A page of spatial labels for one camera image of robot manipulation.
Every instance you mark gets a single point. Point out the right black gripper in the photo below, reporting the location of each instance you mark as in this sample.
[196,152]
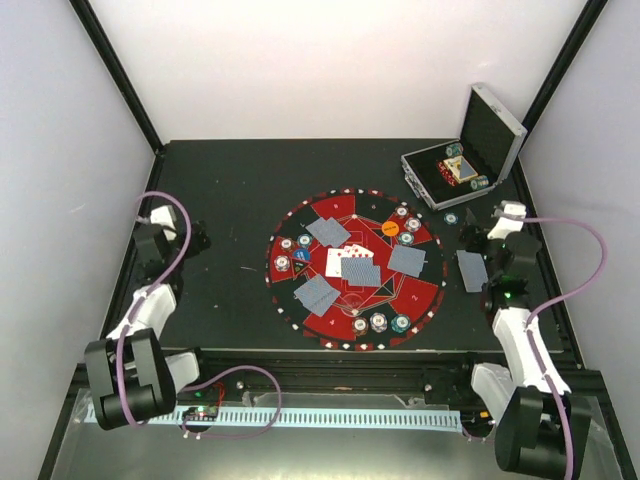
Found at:
[471,227]

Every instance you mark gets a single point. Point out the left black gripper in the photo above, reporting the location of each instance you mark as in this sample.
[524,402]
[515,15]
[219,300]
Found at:
[195,248]

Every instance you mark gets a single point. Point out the brown chip stack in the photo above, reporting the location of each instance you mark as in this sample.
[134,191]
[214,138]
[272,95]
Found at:
[401,212]
[287,244]

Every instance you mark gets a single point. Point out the blue playing card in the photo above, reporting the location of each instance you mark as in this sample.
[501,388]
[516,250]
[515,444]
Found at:
[320,226]
[317,295]
[338,240]
[407,260]

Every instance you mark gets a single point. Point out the orange big blind button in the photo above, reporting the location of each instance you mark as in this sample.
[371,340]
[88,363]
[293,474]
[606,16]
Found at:
[390,228]

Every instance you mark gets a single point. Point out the black triangular marker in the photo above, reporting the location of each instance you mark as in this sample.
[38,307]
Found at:
[298,267]

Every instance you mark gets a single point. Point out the blue small blind button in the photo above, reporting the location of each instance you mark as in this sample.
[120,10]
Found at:
[302,254]

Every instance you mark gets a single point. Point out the blue face-down cards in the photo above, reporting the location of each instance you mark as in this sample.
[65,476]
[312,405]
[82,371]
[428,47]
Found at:
[360,272]

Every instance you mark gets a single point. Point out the face-up red playing card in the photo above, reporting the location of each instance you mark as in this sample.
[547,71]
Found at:
[357,251]

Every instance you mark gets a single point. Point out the clear round dealer button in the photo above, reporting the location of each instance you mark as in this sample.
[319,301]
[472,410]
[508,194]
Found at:
[351,304]

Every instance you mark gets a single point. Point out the face-up diamond playing card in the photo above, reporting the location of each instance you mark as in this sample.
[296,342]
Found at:
[333,268]

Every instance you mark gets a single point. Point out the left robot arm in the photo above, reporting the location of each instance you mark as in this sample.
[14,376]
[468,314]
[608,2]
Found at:
[131,380]

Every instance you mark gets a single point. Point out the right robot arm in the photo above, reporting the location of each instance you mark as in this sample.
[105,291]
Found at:
[541,426]

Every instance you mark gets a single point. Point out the green chip stack case front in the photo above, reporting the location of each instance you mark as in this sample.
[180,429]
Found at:
[480,182]

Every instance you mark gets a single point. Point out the red dice in case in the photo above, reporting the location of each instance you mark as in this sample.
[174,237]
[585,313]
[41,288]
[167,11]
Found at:
[446,174]

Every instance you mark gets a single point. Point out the pyramid card box in case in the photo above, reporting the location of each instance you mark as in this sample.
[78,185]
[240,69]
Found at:
[461,170]

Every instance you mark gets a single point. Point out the green chip stack in case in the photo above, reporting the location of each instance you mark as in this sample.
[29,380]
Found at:
[454,149]

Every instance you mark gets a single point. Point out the aluminium poker case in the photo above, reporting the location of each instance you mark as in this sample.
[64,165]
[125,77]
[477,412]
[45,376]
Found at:
[492,138]

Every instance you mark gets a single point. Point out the round red black poker mat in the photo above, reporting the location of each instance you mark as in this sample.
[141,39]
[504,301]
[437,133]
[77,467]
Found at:
[362,213]

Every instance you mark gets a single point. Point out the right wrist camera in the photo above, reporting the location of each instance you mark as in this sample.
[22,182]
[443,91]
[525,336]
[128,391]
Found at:
[510,217]

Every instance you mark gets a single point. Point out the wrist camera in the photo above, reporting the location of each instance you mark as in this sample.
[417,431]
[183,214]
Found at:
[510,217]
[164,216]

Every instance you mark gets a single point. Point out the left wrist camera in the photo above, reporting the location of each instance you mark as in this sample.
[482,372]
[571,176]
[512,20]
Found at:
[164,216]

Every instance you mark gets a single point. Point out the white slotted cable duct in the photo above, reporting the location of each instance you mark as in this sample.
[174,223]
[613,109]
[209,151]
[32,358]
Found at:
[199,416]

